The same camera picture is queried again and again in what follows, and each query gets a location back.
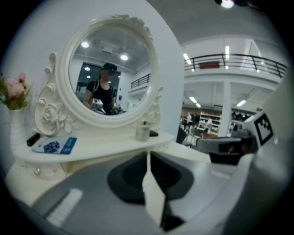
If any white ribbed vase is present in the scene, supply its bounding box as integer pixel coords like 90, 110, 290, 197
8, 109, 26, 150

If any white carved dressing table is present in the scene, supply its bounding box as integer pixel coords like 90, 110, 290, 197
4, 130, 212, 207

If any blue and white flat packet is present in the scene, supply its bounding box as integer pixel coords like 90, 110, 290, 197
32, 137, 78, 156

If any pink flower bouquet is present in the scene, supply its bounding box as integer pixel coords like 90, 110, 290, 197
0, 73, 33, 110

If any black lipstick tube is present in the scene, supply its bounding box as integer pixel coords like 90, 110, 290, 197
26, 132, 40, 147

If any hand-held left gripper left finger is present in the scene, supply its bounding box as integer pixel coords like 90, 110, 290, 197
31, 151, 166, 235

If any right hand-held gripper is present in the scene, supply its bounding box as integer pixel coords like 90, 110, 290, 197
197, 110, 278, 165

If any black balcony railing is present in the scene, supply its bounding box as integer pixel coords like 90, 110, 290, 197
184, 53, 289, 78

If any dark grey chair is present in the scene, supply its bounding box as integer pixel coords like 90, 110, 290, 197
176, 126, 192, 147

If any white storage shelving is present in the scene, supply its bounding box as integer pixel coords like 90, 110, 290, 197
198, 112, 222, 134

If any white framed oval mirror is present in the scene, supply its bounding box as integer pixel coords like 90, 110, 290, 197
34, 14, 164, 138

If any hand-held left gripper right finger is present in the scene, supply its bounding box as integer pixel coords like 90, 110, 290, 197
150, 151, 241, 232

